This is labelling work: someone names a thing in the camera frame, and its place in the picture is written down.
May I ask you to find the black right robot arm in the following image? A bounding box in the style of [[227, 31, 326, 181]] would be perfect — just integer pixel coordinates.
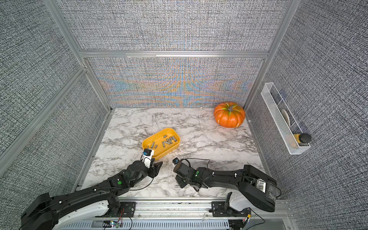
[[173, 158, 278, 212]]

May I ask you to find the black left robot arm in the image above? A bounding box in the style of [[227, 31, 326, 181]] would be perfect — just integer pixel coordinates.
[[19, 160, 163, 230]]

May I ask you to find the yellow plastic storage box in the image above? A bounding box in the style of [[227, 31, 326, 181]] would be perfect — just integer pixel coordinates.
[[142, 128, 181, 161]]

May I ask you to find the orange decorative pumpkin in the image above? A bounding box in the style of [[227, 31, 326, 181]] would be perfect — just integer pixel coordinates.
[[213, 102, 246, 128]]

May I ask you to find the yellow bottle with black cap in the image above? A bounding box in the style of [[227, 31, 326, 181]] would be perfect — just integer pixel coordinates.
[[293, 133, 312, 144]]

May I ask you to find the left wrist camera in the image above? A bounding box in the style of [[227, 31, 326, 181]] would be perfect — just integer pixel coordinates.
[[141, 149, 154, 168]]

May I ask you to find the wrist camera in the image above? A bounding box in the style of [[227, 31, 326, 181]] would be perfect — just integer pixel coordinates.
[[172, 158, 180, 165], [141, 149, 154, 168]]

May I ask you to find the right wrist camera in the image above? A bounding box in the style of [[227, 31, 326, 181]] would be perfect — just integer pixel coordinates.
[[172, 158, 180, 165]]

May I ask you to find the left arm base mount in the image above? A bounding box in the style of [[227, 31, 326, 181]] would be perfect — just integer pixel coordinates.
[[109, 201, 137, 218]]

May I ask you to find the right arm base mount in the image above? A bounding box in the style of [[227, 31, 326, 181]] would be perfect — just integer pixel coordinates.
[[209, 192, 251, 218]]

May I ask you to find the clear acrylic wall shelf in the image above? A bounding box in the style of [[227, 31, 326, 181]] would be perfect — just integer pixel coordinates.
[[261, 82, 311, 155]]

